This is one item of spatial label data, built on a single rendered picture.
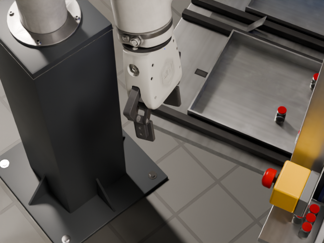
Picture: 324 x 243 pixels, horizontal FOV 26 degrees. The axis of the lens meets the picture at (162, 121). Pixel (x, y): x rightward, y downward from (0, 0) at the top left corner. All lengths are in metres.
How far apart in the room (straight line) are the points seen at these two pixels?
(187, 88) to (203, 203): 0.89
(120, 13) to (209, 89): 0.71
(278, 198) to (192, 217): 1.08
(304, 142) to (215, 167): 1.20
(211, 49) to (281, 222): 0.48
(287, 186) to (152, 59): 0.49
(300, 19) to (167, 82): 0.81
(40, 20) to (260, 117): 0.58
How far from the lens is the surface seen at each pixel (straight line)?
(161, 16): 0.99
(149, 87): 1.03
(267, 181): 1.42
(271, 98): 1.67
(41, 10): 1.73
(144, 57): 1.01
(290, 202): 1.41
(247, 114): 1.64
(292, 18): 1.82
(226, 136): 1.58
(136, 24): 0.99
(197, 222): 2.47
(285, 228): 1.52
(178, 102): 1.16
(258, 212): 2.50
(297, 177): 1.41
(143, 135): 1.09
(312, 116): 1.31
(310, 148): 1.39
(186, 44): 1.75
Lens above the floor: 2.27
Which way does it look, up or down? 59 degrees down
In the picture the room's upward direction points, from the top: straight up
